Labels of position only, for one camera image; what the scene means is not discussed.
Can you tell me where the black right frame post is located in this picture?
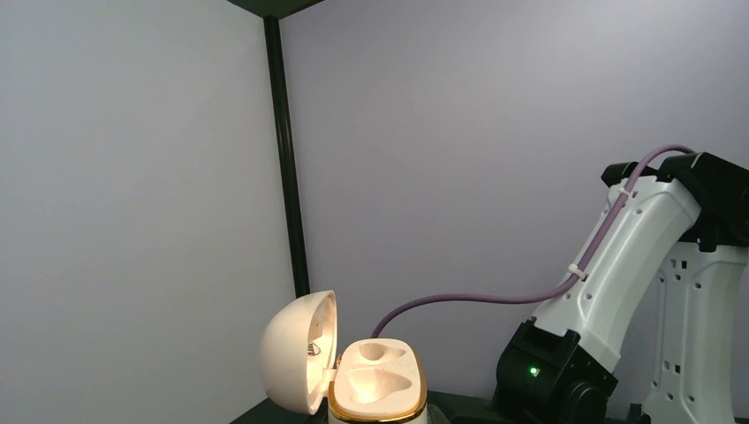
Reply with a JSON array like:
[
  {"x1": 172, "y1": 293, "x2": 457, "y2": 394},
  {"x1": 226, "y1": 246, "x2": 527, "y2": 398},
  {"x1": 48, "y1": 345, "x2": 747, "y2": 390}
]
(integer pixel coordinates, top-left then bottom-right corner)
[{"x1": 263, "y1": 16, "x2": 311, "y2": 298}]

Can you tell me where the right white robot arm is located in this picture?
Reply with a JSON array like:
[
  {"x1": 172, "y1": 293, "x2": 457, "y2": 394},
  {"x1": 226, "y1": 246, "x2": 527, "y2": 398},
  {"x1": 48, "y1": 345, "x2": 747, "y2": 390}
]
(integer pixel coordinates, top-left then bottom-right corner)
[{"x1": 491, "y1": 152, "x2": 748, "y2": 423}]

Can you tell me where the white square charging case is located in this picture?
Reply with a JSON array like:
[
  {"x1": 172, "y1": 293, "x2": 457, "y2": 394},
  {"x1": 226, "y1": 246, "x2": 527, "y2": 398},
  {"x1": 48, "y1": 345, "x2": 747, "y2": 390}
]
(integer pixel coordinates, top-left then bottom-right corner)
[{"x1": 259, "y1": 291, "x2": 429, "y2": 423}]

